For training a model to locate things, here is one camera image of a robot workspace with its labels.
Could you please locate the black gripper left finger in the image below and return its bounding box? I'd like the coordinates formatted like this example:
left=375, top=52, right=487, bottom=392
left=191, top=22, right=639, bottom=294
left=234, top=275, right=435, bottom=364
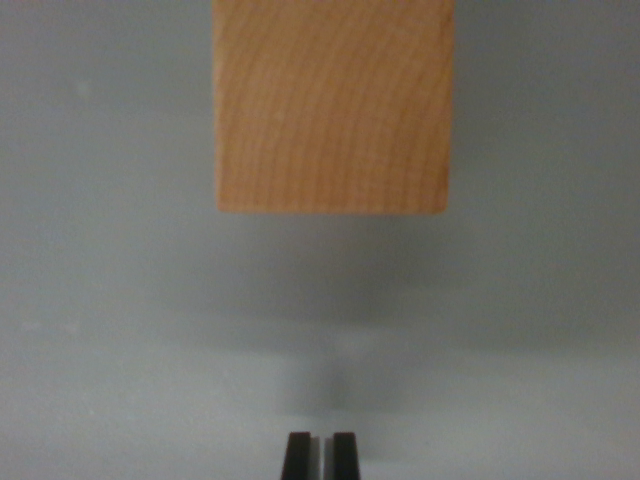
left=281, top=432, right=322, bottom=480

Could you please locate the grey plastic tray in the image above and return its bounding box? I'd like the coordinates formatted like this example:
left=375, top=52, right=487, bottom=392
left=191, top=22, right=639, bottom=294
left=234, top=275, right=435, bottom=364
left=0, top=0, right=640, bottom=480

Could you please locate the wooden cube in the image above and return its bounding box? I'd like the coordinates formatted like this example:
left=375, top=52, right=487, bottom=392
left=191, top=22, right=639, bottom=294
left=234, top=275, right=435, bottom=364
left=211, top=0, right=457, bottom=217

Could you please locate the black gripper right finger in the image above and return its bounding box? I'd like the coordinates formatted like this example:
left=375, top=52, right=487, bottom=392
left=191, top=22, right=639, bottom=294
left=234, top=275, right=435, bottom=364
left=323, top=432, right=362, bottom=480

